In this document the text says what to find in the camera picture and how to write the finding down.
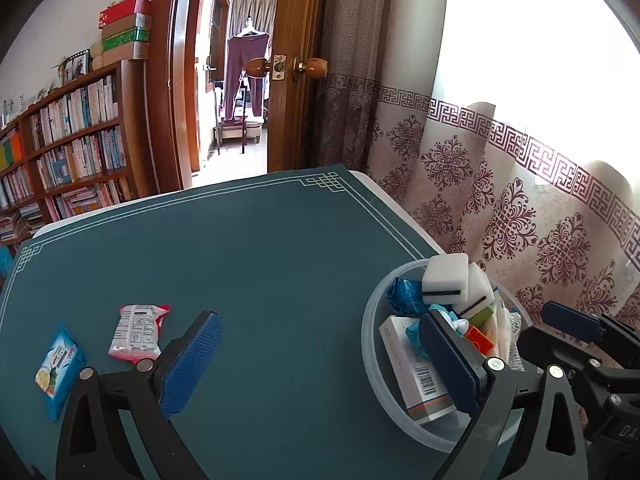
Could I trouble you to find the pink white packet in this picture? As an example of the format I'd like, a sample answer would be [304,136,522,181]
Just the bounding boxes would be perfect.
[108,304,172,365]

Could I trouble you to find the wooden door frame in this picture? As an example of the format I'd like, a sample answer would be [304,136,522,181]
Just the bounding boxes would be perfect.
[150,0,208,193]

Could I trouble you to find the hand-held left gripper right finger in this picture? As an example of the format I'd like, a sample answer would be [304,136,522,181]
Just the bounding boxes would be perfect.
[419,310,592,480]

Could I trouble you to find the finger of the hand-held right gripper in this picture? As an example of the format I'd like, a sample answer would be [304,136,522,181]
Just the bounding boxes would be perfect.
[516,326,609,396]
[542,301,640,361]

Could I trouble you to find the white medicine box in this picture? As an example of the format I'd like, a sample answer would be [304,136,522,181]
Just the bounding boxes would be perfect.
[378,314,458,427]

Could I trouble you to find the blue wafer packet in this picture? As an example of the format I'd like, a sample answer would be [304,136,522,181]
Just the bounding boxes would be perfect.
[390,276,426,317]

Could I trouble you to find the orange toy brick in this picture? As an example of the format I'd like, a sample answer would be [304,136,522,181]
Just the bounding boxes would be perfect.
[465,327,496,358]

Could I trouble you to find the purple pants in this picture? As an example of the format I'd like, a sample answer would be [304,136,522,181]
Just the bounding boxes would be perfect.
[223,31,269,121]

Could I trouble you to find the brown box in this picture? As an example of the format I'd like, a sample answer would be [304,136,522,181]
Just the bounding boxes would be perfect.
[101,12,152,41]

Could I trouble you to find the red box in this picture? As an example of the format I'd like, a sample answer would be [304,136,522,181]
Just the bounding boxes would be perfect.
[97,0,152,29]

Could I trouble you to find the small blue snack packet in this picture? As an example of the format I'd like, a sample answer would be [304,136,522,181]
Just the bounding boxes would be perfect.
[35,323,87,422]

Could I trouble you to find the wooden door knob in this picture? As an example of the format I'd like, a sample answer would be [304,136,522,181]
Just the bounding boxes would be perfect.
[246,54,328,81]

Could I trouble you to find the clear plastic bowl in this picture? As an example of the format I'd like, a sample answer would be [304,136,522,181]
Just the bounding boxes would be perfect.
[361,257,531,456]

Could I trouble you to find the white tissue packet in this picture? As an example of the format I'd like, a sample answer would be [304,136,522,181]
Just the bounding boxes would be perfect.
[492,302,523,363]

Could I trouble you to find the wooden bookshelf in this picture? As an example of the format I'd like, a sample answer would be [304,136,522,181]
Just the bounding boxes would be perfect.
[0,59,151,256]

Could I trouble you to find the patterned curtain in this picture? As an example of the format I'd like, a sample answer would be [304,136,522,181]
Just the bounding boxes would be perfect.
[315,0,640,331]

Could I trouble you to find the framed photo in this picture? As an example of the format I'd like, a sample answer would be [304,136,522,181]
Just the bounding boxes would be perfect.
[62,50,92,83]

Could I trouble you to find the blue cloth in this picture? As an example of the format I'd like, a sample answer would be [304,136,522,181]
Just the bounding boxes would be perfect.
[404,302,458,361]

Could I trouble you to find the teal table mat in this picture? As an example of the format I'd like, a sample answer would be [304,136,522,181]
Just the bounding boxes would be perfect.
[0,169,521,480]

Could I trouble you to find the rows of books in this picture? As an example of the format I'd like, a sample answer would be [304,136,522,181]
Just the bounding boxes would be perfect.
[0,74,132,241]

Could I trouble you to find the white sponge with black stripe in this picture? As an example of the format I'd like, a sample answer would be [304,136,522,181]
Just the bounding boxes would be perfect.
[459,261,497,318]
[421,253,471,307]

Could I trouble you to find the green box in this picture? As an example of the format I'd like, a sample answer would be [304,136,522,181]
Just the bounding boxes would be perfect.
[102,26,151,53]

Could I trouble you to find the tan box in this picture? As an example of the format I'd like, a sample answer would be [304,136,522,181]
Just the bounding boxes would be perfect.
[102,40,151,63]

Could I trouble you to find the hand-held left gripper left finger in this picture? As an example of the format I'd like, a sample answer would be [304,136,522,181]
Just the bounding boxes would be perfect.
[55,310,225,480]

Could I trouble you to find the wooden door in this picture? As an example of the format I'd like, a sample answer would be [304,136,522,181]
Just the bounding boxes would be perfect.
[266,0,331,173]

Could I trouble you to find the wooden bench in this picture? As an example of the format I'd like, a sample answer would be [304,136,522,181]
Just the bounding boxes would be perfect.
[216,117,264,153]

